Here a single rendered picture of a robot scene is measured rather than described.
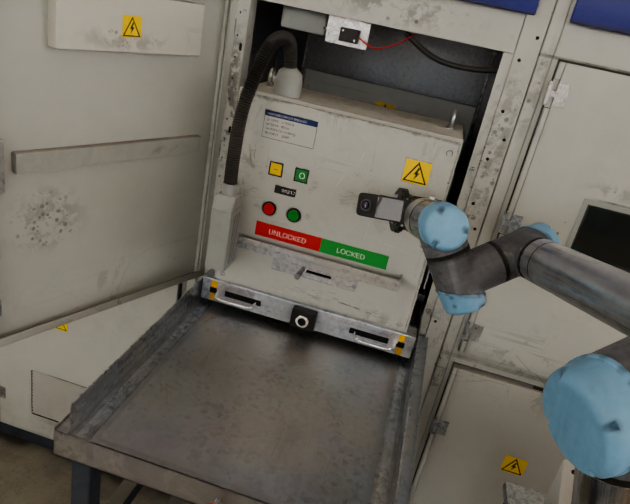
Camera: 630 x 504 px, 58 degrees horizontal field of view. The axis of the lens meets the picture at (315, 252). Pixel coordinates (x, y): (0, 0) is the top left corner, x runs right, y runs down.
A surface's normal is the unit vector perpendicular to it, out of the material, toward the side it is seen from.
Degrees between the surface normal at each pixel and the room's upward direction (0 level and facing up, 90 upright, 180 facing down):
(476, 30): 90
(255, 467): 0
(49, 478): 0
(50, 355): 90
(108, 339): 90
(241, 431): 0
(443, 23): 90
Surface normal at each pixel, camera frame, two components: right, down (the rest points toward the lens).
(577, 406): -0.94, 0.26
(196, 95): 0.79, 0.38
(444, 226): 0.07, 0.17
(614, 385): -0.18, -0.62
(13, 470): 0.18, -0.90
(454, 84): -0.23, 0.36
